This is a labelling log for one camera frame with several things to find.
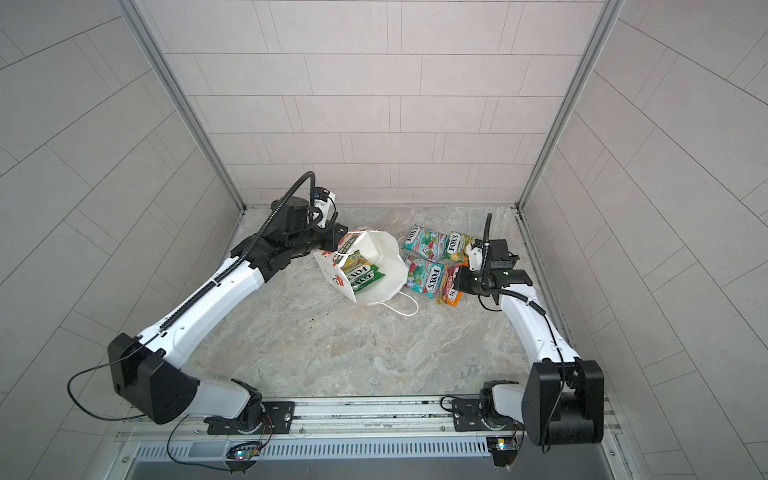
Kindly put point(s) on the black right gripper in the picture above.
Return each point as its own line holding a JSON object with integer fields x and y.
{"x": 462, "y": 282}

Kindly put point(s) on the circuit board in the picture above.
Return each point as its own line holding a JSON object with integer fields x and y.
{"x": 244, "y": 452}
{"x": 503, "y": 450}

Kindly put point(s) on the orange Fox's fruits candy packet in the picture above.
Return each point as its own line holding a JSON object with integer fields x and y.
{"x": 448, "y": 293}

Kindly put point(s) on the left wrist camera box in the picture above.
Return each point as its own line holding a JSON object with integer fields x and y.
{"x": 322, "y": 208}

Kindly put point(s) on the aluminium corner post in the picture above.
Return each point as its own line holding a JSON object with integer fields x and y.
{"x": 599, "y": 36}
{"x": 149, "y": 46}

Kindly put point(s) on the teal mint blossom candy packet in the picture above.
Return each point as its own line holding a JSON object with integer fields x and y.
{"x": 426, "y": 243}

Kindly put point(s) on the aluminium corner post left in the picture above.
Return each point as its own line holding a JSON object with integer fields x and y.
{"x": 149, "y": 46}

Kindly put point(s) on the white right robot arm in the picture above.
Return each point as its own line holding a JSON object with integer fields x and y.
{"x": 562, "y": 400}

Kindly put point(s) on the left circuit board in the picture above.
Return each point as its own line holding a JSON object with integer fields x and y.
{"x": 244, "y": 452}

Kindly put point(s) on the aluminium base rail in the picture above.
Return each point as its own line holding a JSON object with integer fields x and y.
{"x": 418, "y": 427}

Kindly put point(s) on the right circuit board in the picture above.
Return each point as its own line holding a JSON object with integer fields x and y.
{"x": 503, "y": 450}

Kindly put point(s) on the white floral paper bag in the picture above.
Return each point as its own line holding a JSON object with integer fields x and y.
{"x": 382, "y": 249}

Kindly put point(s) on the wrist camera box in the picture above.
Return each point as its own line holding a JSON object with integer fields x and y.
{"x": 475, "y": 255}
{"x": 322, "y": 208}

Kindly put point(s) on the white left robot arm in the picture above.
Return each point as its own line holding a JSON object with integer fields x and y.
{"x": 146, "y": 370}

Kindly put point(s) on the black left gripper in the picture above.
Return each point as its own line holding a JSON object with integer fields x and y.
{"x": 331, "y": 239}

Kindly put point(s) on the yellow-green spring tea candy packet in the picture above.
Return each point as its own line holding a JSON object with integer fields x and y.
{"x": 457, "y": 247}

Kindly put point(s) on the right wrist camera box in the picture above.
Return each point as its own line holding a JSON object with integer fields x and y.
{"x": 475, "y": 255}

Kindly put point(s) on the green Fox's candy packet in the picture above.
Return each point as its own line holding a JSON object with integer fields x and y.
{"x": 360, "y": 272}

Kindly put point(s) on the aluminium corner post right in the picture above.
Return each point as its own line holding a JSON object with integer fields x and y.
{"x": 599, "y": 36}

